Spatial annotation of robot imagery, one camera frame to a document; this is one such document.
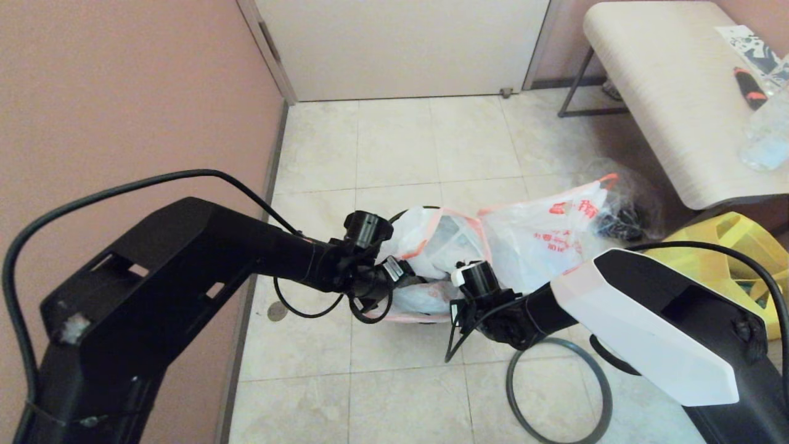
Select black metal bench frame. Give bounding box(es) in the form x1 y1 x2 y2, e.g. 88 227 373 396
558 46 629 117

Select used trash bag red print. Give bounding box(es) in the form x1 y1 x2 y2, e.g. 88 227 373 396
478 173 619 295

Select grey bin ring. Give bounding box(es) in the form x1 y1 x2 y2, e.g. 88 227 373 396
507 336 614 444

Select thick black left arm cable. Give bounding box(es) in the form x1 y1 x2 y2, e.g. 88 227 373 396
2 169 304 444

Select white door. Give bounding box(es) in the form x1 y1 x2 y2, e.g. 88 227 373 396
255 0 551 102

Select left wrist camera unit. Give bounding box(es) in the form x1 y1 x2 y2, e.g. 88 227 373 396
342 210 395 255

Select black orange tool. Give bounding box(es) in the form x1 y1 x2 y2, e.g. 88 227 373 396
735 66 770 110

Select clear bag with dark items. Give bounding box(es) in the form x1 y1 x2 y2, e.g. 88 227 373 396
576 157 666 244

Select thin black left gripper cable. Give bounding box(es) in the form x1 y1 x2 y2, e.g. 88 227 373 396
273 271 396 325

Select right wrist camera unit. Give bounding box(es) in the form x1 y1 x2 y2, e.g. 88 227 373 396
451 260 504 301

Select yellow tote bag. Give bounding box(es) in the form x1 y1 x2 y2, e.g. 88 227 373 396
644 212 789 341

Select clear plastic bottle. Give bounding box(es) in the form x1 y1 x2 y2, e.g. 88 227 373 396
740 86 789 172

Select white plastic bag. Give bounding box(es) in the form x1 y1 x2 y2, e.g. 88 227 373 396
375 207 494 325

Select black trash bin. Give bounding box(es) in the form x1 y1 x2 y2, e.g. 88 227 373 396
387 205 458 326

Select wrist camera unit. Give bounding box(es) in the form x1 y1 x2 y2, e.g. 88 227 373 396
451 260 504 301
342 210 395 255

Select black white printed paper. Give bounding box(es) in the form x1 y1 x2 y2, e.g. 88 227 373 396
715 25 789 78

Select dark wall baseboard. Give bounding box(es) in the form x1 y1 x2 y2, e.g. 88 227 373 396
531 75 608 89
216 100 290 444

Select light wood-grain bench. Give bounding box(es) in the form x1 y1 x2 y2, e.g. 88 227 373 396
583 0 789 210

